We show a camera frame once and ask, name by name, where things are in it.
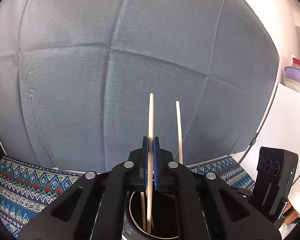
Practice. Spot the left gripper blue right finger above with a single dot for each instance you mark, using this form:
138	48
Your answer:
163	180

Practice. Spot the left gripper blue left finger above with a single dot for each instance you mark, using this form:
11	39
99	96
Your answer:
138	176

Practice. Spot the wooden chopstick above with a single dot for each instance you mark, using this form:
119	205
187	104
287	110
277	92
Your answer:
150	161
179	131

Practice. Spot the wooden chopstick slanted middle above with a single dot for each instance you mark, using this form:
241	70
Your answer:
143	211

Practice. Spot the black mesh utensil holder cup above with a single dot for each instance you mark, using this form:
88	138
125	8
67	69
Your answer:
164	217

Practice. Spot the purple and white basket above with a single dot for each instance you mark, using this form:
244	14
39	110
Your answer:
292	78

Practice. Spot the red rimmed bowl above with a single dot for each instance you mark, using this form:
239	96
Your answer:
296	63

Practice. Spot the grey-blue upholstered sofa back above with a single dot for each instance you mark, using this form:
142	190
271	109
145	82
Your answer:
75	78

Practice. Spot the blue patterned tablecloth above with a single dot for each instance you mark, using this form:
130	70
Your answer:
26	189

